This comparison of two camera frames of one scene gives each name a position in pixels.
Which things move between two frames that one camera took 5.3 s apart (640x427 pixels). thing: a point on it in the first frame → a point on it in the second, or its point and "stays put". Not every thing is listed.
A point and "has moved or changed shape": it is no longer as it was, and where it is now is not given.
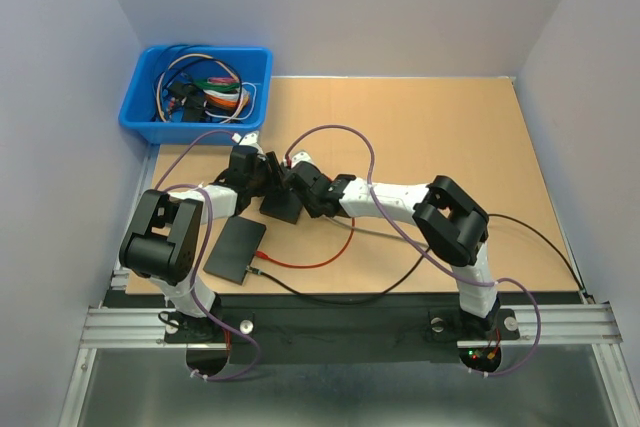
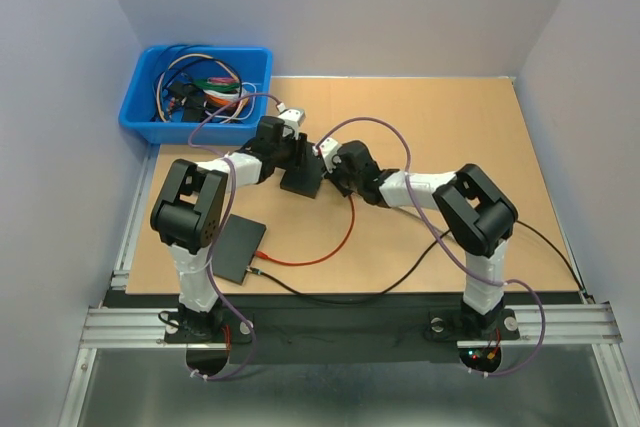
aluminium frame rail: [110, 324] stays put
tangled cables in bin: [198, 84] stays put
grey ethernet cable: [378, 233] has moved or changed shape
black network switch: [282, 205] has moved or changed shape
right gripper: [312, 211] → [331, 176]
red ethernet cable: [261, 254] stays put
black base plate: [343, 329] stays put
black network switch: [235, 249] stays put
